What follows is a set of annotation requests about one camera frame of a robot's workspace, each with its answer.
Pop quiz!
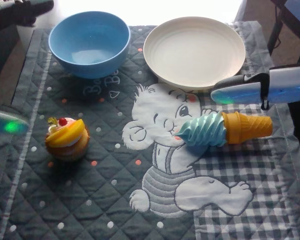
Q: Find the blue plastic bowl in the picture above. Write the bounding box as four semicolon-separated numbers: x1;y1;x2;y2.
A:
48;10;132;80

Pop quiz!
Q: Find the grey quilt with printed bear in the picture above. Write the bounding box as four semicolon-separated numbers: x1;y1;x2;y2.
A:
0;21;300;240

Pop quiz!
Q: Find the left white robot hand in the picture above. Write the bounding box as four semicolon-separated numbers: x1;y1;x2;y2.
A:
0;103;30;138

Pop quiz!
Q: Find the black metal stand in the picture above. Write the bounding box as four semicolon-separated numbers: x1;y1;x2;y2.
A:
266;0;300;56

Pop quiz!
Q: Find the white ridged plate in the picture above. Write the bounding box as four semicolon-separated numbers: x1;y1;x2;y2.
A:
142;16;247;91

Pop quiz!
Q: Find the toy ice cream blue swirl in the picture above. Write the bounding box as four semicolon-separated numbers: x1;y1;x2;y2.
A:
174;110;274;154

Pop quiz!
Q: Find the toy cupcake with fruit topping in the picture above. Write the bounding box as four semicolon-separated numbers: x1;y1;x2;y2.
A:
44;116;91;163

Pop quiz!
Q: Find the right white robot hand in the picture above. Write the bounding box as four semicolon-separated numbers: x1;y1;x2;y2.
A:
210;65;300;111

